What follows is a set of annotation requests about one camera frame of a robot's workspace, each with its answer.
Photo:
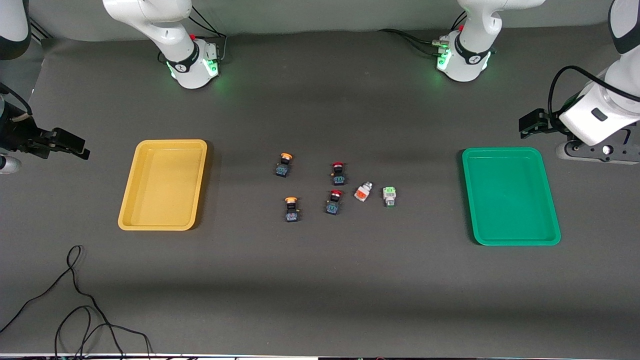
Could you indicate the yellow plastic tray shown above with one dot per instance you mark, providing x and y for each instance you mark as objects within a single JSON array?
[{"x": 162, "y": 187}]

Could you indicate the white button green contact block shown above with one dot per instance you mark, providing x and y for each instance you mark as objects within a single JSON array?
[{"x": 389, "y": 194}]

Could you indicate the white button orange contact block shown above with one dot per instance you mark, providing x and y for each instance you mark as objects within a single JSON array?
[{"x": 362, "y": 193}]

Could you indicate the yellow mushroom push button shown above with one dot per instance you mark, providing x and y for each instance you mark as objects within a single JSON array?
[
  {"x": 283, "y": 167},
  {"x": 292, "y": 212}
]

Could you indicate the red mushroom push button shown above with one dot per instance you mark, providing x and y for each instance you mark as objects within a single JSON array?
[
  {"x": 333, "y": 205},
  {"x": 338, "y": 176}
]

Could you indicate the green plastic tray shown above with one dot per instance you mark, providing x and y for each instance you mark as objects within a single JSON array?
[{"x": 510, "y": 200}]

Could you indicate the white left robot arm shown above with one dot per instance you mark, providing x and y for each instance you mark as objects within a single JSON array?
[{"x": 580, "y": 120}]

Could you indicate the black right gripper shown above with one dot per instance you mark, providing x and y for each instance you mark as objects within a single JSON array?
[{"x": 17, "y": 136}]

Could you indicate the dark grey table mat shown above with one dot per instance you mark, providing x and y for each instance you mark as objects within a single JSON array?
[{"x": 320, "y": 280}]

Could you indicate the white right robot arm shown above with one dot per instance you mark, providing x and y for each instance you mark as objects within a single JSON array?
[{"x": 165, "y": 30}]

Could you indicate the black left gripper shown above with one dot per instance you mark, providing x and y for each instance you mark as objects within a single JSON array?
[{"x": 543, "y": 122}]

